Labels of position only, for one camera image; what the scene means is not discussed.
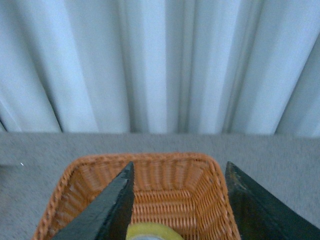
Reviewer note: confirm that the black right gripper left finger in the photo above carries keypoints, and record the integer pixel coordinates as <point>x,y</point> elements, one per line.
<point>108,216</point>

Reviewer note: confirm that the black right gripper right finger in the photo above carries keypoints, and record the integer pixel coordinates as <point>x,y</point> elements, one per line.
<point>259,215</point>

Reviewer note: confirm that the yellow packing tape roll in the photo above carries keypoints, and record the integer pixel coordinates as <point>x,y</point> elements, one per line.
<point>151,231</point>

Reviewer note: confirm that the brown wicker basket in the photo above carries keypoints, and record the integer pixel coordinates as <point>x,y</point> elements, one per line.
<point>185,191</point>

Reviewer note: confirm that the grey-white curtain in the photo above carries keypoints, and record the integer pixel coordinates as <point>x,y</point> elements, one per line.
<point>160,66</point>

